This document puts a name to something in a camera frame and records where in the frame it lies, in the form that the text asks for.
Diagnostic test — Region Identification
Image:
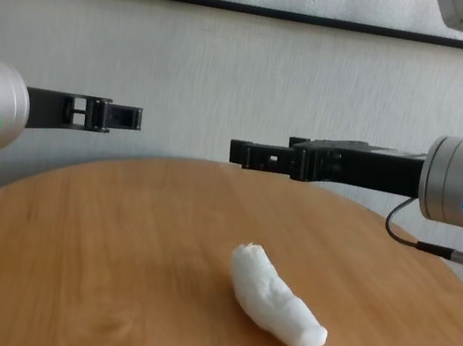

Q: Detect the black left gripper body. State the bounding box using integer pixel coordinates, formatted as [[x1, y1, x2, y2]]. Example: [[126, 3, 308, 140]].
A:
[[19, 83, 115, 145]]

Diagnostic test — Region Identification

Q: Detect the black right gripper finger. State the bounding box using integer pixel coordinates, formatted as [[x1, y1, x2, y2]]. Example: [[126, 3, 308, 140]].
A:
[[225, 135, 308, 182]]

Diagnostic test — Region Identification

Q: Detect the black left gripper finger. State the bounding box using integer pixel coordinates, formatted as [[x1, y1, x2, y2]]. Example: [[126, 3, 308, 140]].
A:
[[87, 98, 146, 140]]

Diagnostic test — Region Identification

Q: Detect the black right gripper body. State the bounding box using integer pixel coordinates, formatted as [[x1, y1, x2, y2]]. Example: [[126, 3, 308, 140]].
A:
[[282, 128, 431, 204]]

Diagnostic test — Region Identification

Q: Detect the white sandbag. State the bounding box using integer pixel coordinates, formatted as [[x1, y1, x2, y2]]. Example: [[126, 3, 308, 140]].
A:
[[215, 238, 342, 346]]

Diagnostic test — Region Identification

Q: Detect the right arm cable with connector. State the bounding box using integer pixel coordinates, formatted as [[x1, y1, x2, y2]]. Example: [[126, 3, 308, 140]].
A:
[[379, 192, 463, 274]]

